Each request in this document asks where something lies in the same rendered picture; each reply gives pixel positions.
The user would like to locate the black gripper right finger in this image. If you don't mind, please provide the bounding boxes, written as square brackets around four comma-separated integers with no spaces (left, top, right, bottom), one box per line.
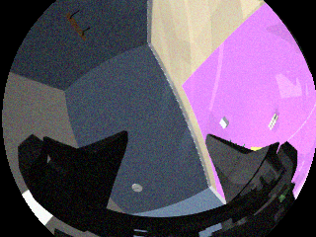
[205,134,280,204]

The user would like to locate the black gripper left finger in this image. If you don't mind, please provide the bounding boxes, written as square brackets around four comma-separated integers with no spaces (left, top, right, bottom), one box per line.
[43,131,127,208]

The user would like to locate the yellow flat sheet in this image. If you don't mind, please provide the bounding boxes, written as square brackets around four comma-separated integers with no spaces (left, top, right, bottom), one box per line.
[250,146,262,151]

